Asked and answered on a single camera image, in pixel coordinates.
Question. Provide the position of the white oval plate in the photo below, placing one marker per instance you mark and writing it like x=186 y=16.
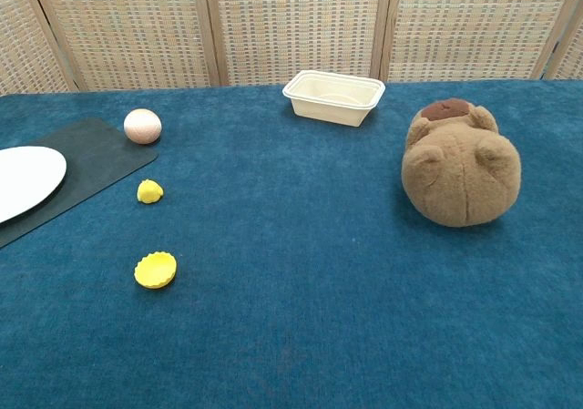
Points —
x=23 y=179

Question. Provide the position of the cream rectangular plastic container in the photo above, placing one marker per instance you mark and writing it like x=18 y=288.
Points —
x=332 y=106

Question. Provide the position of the blue velvet tablecloth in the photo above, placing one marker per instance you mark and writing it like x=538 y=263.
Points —
x=291 y=268

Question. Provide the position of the black rectangular mat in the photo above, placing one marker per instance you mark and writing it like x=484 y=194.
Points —
x=100 y=154

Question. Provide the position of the woven folding screen panel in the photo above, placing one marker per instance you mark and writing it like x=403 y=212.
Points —
x=23 y=40
x=127 y=26
x=571 y=54
x=473 y=22
x=296 y=22

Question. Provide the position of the small yellow toy piece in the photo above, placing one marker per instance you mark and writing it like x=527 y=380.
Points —
x=148 y=192

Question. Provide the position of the brown plush bear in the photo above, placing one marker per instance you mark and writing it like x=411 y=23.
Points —
x=460 y=176

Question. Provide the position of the pale pink textured ball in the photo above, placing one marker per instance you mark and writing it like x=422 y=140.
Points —
x=142 y=126

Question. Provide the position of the yellow scalloped cup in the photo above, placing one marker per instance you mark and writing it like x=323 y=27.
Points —
x=154 y=271

